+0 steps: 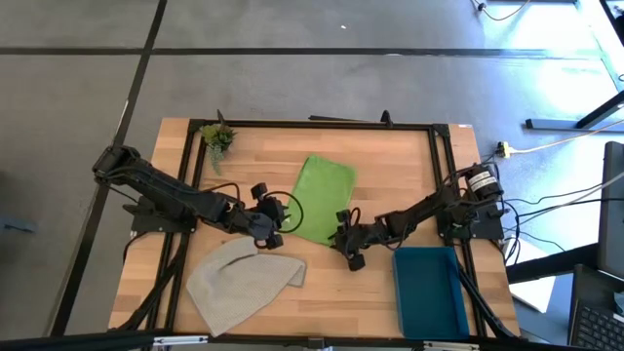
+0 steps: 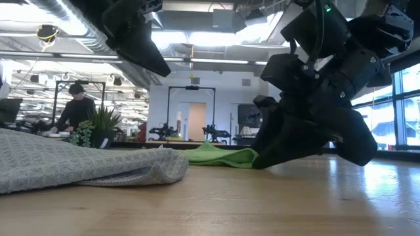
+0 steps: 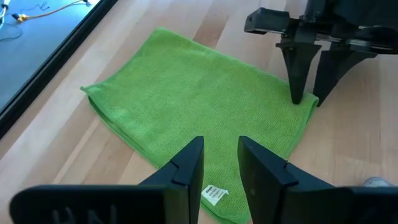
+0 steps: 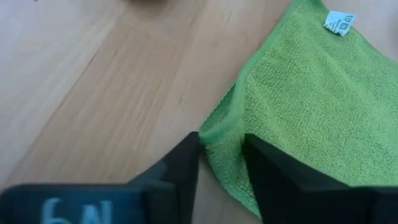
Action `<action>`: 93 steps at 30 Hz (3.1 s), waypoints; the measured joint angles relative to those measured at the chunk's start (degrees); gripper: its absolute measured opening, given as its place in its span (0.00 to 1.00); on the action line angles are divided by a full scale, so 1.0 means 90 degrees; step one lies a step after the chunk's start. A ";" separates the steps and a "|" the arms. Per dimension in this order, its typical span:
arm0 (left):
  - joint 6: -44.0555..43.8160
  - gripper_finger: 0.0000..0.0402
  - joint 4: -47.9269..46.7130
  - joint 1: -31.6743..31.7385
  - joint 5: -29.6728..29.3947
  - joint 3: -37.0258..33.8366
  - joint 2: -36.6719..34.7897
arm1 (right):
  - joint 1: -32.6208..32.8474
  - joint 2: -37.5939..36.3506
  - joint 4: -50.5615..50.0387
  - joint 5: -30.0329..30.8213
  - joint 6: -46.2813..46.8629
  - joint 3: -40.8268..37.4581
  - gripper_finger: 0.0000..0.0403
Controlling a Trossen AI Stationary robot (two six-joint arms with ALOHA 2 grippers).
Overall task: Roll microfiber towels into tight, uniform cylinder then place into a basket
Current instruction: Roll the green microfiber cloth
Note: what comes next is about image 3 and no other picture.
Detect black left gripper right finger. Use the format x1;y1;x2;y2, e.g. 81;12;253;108
237;136;398;224

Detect grey waffle-weave towel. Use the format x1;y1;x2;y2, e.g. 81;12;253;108
363;176;394;188

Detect white cable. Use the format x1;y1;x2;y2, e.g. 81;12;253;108
0;0;10;30

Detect yellow cable with connector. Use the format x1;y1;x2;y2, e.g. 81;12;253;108
12;0;91;23

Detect green microfiber towel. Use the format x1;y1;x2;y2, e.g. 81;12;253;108
80;27;320;224

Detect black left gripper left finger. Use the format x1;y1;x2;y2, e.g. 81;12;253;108
9;136;205;224

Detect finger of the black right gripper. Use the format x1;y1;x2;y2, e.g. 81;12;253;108
275;42;322;105
312;49;379;108

